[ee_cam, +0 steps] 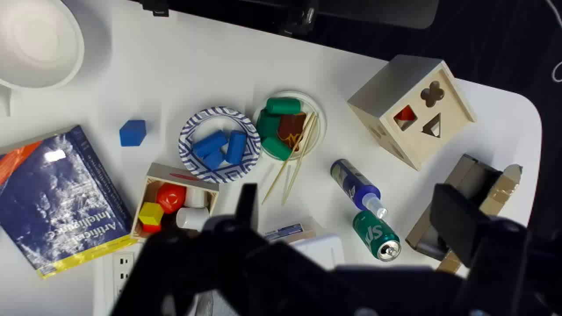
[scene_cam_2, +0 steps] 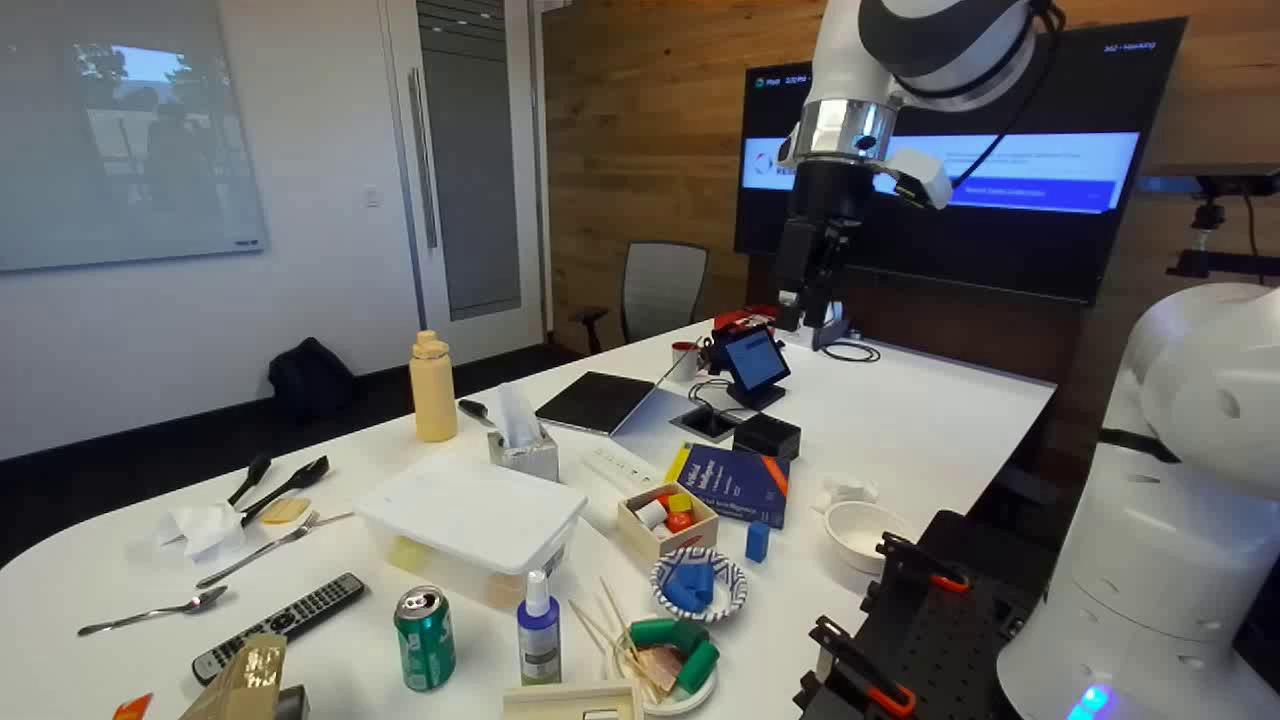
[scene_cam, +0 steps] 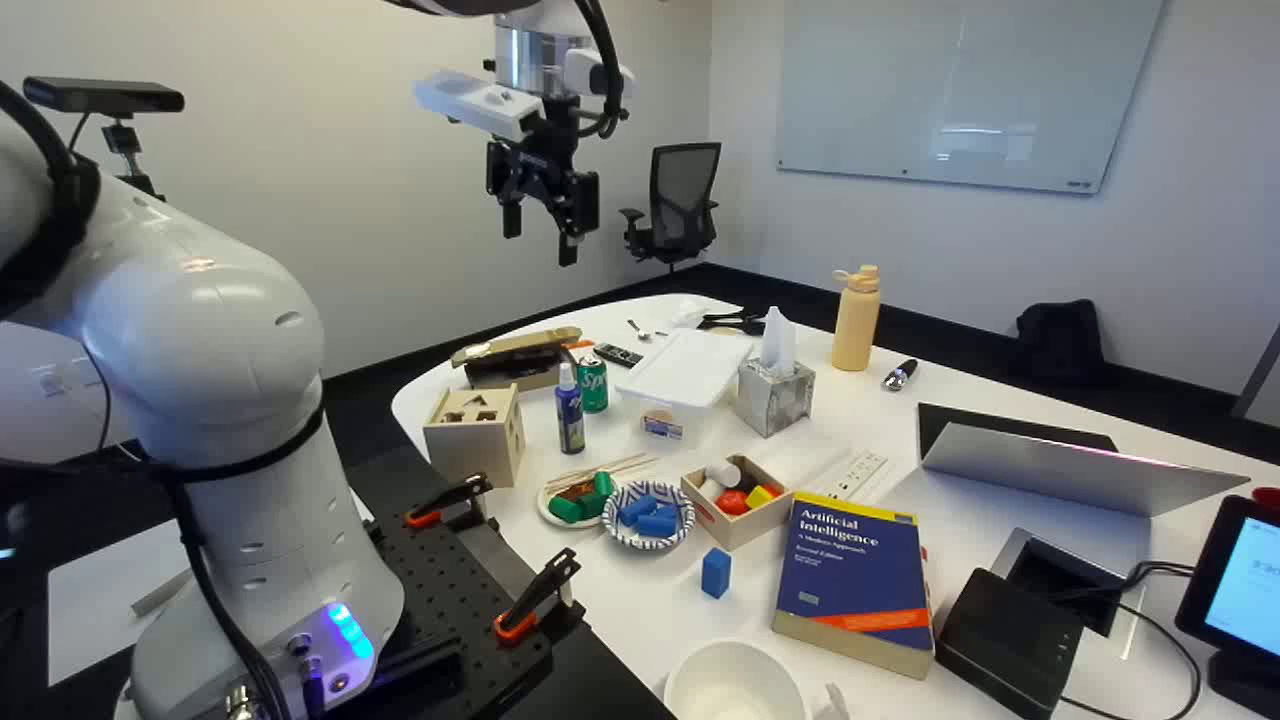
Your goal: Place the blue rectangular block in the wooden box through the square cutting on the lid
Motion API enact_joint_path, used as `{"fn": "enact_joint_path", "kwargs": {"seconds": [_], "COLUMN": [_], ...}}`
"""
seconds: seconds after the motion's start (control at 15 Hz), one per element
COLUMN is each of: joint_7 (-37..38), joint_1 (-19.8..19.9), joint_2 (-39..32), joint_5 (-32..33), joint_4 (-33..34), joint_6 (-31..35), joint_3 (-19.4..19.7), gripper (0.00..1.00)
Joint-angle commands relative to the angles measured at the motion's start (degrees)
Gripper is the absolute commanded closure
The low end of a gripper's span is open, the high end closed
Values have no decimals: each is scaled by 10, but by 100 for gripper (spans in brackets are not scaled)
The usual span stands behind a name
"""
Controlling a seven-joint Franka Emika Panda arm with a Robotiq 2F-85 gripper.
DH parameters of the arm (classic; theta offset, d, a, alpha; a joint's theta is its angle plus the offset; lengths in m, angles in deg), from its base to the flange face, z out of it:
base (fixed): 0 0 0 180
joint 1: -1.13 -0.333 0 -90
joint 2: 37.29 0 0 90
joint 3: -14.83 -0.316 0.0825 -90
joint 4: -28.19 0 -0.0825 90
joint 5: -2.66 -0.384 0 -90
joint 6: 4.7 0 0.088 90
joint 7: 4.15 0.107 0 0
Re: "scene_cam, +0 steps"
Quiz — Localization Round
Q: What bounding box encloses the blue patterned paper plate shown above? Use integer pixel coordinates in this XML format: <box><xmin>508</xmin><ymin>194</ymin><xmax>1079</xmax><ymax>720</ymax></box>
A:
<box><xmin>600</xmin><ymin>480</ymin><xmax>699</xmax><ymax>556</ymax></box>

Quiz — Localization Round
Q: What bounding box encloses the black clamp with orange tip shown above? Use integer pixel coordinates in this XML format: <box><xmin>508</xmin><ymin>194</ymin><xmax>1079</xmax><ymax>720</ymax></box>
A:
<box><xmin>400</xmin><ymin>467</ymin><xmax>496</xmax><ymax>537</ymax></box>
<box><xmin>487</xmin><ymin>545</ymin><xmax>589</xmax><ymax>651</ymax></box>

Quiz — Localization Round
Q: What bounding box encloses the black marker pen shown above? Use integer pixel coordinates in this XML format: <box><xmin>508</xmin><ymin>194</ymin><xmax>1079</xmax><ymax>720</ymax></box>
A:
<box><xmin>876</xmin><ymin>351</ymin><xmax>922</xmax><ymax>395</ymax></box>

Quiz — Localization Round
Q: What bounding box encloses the green toy block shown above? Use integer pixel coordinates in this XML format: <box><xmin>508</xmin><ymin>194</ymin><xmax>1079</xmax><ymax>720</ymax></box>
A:
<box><xmin>544</xmin><ymin>486</ymin><xmax>592</xmax><ymax>526</ymax></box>
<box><xmin>574</xmin><ymin>467</ymin><xmax>620</xmax><ymax>512</ymax></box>

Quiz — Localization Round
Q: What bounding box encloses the black backpack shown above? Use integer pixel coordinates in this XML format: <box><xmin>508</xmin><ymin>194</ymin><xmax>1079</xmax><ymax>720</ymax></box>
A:
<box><xmin>1011</xmin><ymin>295</ymin><xmax>1110</xmax><ymax>393</ymax></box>

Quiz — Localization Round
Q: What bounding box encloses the black box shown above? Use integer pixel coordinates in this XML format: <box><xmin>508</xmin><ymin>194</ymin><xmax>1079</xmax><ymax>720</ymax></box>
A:
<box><xmin>931</xmin><ymin>562</ymin><xmax>1087</xmax><ymax>720</ymax></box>

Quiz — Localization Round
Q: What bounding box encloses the black remote control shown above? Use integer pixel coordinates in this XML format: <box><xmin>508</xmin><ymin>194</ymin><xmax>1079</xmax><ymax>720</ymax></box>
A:
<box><xmin>592</xmin><ymin>340</ymin><xmax>648</xmax><ymax>376</ymax></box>

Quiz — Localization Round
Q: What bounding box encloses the black camera on tripod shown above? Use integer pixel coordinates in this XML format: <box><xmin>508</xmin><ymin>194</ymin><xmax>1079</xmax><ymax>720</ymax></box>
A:
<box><xmin>18</xmin><ymin>70</ymin><xmax>186</xmax><ymax>202</ymax></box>

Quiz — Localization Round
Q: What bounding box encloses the small wooden tray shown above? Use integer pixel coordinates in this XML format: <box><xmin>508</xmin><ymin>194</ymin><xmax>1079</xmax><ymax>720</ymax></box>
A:
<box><xmin>674</xmin><ymin>452</ymin><xmax>797</xmax><ymax>552</ymax></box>

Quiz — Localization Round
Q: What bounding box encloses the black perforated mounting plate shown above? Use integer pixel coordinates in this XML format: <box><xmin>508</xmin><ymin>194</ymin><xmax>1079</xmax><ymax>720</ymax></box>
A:
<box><xmin>335</xmin><ymin>444</ymin><xmax>672</xmax><ymax>720</ymax></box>

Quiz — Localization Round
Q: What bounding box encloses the white paper sheet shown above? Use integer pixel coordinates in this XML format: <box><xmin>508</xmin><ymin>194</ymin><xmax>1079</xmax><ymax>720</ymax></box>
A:
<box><xmin>42</xmin><ymin>514</ymin><xmax>192</xmax><ymax>692</ymax></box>

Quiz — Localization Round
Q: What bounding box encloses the white remote control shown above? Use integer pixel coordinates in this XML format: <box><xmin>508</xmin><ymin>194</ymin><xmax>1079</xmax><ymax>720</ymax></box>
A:
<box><xmin>825</xmin><ymin>444</ymin><xmax>895</xmax><ymax>506</ymax></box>

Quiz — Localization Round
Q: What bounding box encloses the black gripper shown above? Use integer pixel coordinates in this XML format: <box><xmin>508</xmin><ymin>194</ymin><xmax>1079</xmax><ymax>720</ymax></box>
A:
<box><xmin>480</xmin><ymin>90</ymin><xmax>604</xmax><ymax>270</ymax></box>

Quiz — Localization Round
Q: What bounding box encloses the black tablet screen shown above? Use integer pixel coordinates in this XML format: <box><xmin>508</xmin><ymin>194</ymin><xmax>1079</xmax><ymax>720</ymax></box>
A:
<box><xmin>1171</xmin><ymin>490</ymin><xmax>1280</xmax><ymax>720</ymax></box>

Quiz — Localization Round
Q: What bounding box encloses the black cable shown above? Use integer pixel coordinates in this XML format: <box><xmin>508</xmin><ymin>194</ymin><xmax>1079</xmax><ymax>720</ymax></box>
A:
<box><xmin>1056</xmin><ymin>556</ymin><xmax>1208</xmax><ymax>720</ymax></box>

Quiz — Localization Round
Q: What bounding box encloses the tan plastic bottle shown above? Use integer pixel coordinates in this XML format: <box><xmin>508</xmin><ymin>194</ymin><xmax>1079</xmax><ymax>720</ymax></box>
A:
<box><xmin>828</xmin><ymin>259</ymin><xmax>888</xmax><ymax>376</ymax></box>

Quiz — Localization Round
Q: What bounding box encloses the blue rectangular block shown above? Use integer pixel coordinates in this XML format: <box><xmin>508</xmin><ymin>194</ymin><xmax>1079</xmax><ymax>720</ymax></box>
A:
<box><xmin>699</xmin><ymin>545</ymin><xmax>737</xmax><ymax>599</ymax></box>

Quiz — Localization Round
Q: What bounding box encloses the small bottle with blue cap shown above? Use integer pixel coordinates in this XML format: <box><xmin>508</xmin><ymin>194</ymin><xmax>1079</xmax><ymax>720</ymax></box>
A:
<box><xmin>553</xmin><ymin>361</ymin><xmax>592</xmax><ymax>461</ymax></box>

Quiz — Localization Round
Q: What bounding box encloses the blue book with orange stripe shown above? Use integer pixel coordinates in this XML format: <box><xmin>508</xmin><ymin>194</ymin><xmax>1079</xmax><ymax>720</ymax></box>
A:
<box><xmin>768</xmin><ymin>490</ymin><xmax>934</xmax><ymax>682</ymax></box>

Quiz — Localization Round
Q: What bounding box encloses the wall whiteboard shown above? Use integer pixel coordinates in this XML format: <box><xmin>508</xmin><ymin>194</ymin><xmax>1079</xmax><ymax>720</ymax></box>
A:
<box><xmin>772</xmin><ymin>0</ymin><xmax>1171</xmax><ymax>199</ymax></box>

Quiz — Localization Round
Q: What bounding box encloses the black office chair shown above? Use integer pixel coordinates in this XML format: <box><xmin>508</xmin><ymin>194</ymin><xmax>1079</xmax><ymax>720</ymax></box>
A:
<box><xmin>615</xmin><ymin>141</ymin><xmax>724</xmax><ymax>270</ymax></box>

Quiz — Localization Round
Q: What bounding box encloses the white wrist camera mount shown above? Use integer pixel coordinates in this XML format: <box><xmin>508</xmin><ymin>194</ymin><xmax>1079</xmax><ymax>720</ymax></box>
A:
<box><xmin>406</xmin><ymin>69</ymin><xmax>539</xmax><ymax>141</ymax></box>

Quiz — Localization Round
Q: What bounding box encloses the silver laptop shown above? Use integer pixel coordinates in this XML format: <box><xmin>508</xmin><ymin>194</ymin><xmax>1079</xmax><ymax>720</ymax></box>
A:
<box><xmin>910</xmin><ymin>398</ymin><xmax>1253</xmax><ymax>519</ymax></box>

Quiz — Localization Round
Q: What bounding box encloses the grey tissue box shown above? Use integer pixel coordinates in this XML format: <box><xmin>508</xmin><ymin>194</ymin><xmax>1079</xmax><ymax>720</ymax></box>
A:
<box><xmin>733</xmin><ymin>302</ymin><xmax>819</xmax><ymax>441</ymax></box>

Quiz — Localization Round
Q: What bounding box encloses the wooden brush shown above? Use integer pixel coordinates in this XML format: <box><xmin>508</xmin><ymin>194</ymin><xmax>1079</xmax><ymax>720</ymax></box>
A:
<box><xmin>448</xmin><ymin>324</ymin><xmax>589</xmax><ymax>393</ymax></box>

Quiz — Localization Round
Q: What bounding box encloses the wooden shape sorter box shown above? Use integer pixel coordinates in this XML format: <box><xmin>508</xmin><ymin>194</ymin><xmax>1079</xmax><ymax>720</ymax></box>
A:
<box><xmin>418</xmin><ymin>381</ymin><xmax>527</xmax><ymax>490</ymax></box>

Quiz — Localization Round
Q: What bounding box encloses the small blue object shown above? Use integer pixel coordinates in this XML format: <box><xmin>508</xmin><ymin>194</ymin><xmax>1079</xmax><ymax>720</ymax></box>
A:
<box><xmin>635</xmin><ymin>404</ymin><xmax>687</xmax><ymax>444</ymax></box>

